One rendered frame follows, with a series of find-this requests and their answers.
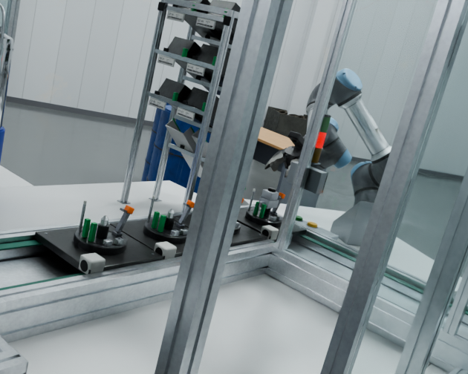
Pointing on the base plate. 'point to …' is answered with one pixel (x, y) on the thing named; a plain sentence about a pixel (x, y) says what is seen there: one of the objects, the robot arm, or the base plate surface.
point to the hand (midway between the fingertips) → (275, 169)
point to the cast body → (269, 196)
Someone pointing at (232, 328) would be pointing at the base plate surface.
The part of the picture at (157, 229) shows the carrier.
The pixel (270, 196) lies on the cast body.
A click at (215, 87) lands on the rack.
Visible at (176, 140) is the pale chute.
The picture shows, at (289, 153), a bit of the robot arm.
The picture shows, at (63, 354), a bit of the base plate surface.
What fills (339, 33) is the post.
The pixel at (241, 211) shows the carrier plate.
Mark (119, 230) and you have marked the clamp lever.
